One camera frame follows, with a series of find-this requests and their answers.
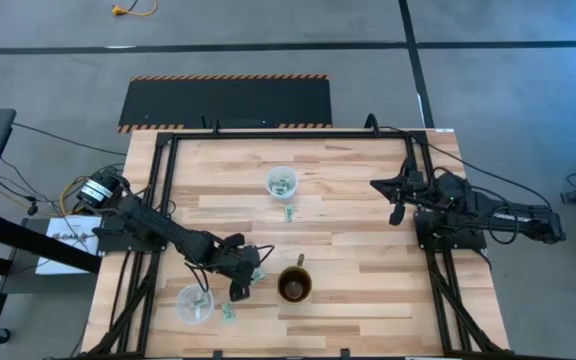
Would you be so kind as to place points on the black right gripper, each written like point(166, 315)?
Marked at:
point(433, 192)

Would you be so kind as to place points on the white printed paper sheet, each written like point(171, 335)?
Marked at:
point(68, 260)

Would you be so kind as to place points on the clear round plastic container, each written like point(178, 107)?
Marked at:
point(271, 174)
point(184, 310)

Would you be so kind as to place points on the black aluminium table frame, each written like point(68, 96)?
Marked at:
point(293, 135)

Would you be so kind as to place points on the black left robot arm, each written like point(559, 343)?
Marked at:
point(158, 222)

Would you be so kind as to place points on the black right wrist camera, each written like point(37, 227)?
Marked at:
point(397, 216)

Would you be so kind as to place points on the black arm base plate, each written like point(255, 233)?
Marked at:
point(433, 244)
point(133, 245)

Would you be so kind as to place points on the black floor tape strip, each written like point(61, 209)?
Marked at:
point(218, 48)
point(416, 65)

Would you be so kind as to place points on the teal green glazed ceramic vase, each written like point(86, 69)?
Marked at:
point(294, 287)

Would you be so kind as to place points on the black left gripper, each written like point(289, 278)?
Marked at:
point(230, 257)

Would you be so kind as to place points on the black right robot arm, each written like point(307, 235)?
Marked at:
point(518, 220)

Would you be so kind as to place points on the black caster wheel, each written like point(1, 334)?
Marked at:
point(1, 336)

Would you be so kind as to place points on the black hazard striped floor mat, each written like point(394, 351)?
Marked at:
point(228, 102)

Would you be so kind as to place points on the black power strip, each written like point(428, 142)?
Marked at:
point(243, 123)

